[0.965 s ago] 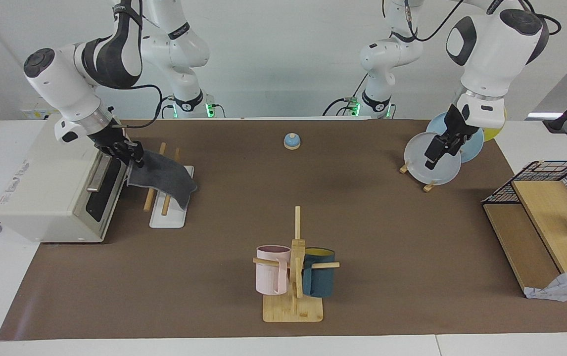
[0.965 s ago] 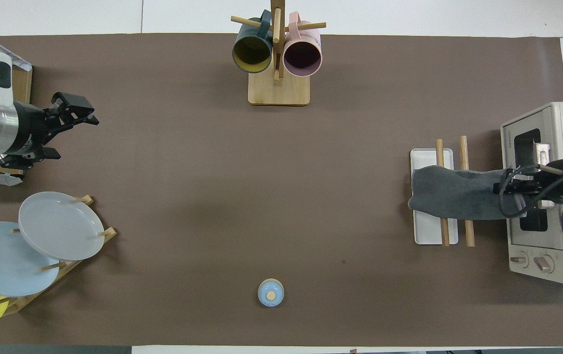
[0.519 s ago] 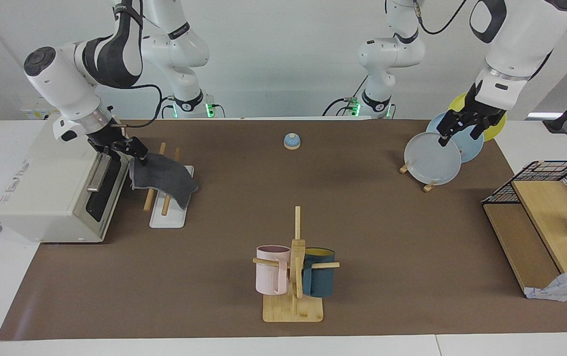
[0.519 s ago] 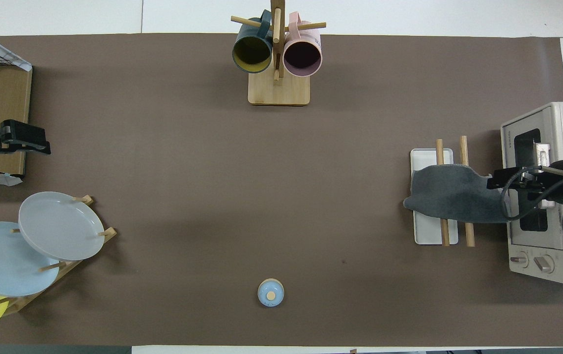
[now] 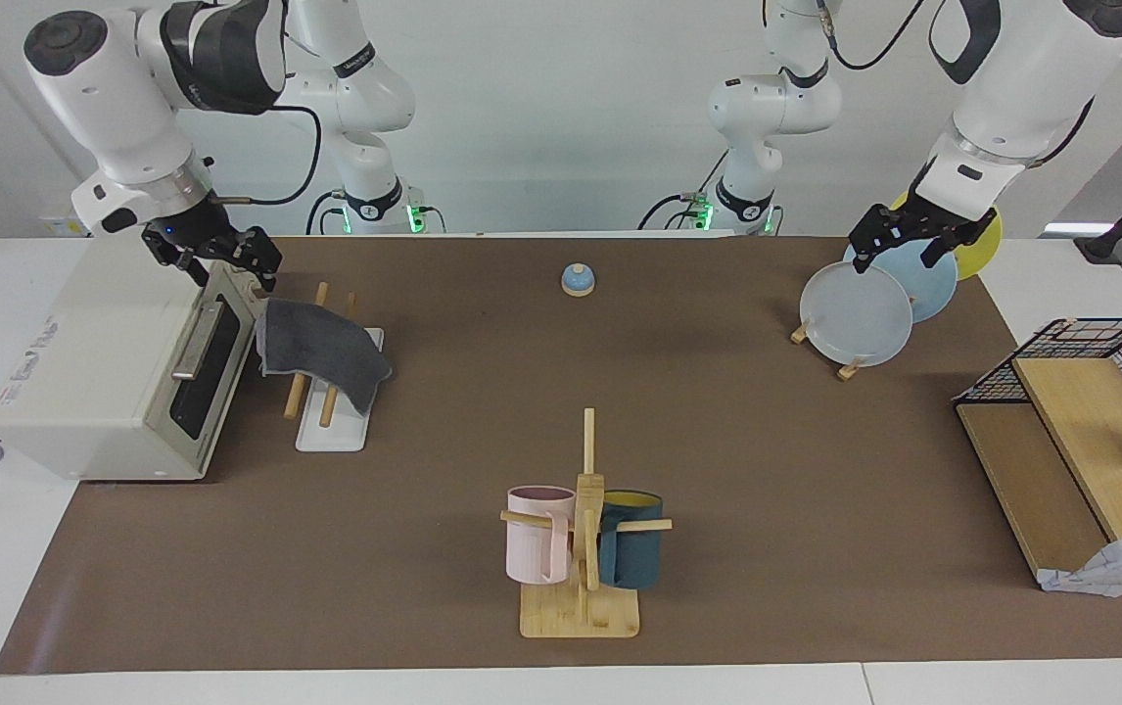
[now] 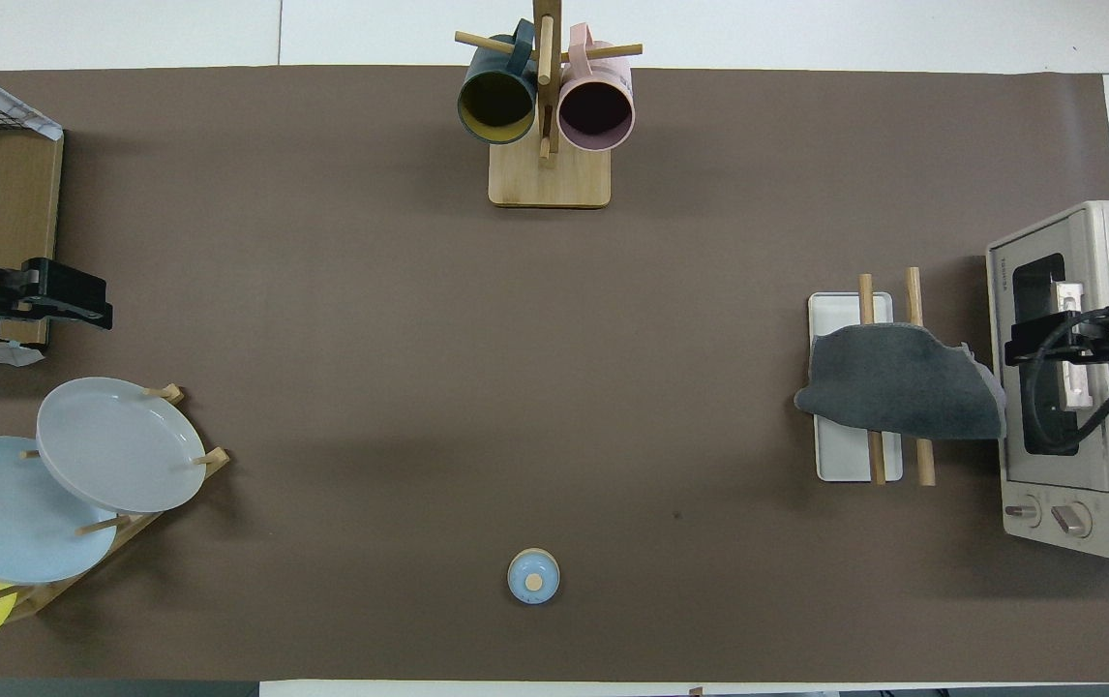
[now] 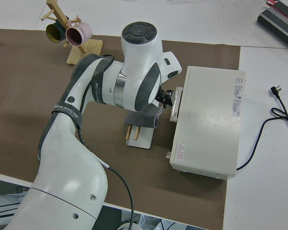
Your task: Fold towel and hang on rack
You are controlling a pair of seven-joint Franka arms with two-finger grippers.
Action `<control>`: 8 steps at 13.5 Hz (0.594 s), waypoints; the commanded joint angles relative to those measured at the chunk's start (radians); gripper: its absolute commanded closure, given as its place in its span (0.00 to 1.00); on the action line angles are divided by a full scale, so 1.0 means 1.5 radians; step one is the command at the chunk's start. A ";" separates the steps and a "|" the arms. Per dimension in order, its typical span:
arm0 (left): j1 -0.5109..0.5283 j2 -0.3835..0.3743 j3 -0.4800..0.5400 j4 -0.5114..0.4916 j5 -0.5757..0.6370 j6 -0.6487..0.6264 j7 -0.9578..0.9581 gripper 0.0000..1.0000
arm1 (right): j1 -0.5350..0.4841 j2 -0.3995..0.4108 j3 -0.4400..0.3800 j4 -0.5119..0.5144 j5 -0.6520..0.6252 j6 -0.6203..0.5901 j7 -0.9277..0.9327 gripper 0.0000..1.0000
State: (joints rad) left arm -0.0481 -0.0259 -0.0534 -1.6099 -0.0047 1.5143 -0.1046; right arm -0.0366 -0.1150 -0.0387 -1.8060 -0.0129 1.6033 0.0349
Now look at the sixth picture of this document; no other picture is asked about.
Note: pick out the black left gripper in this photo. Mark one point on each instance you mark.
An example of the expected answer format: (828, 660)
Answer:
(42, 290)

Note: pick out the purple and grey towel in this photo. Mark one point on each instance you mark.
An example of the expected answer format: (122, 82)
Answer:
(903, 382)

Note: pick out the wooden plate rack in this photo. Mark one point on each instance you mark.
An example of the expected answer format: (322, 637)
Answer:
(129, 528)

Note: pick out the cream toaster oven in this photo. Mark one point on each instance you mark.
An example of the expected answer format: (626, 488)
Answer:
(1048, 484)

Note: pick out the grey plate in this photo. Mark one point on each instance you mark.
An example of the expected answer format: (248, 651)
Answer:
(119, 445)

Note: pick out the light blue plate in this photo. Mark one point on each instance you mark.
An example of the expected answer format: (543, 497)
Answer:
(3, 513)

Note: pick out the white rectangular tray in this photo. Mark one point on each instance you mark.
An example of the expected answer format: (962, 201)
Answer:
(840, 457)

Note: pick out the brown table mat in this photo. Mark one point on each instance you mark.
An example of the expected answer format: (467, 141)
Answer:
(516, 387)

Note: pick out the dark teal mug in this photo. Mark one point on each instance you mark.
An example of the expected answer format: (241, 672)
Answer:
(496, 102)

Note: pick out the wooden mug tree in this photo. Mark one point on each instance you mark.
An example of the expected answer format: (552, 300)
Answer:
(550, 179)

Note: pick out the pink mug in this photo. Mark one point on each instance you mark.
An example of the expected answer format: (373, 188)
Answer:
(596, 111)

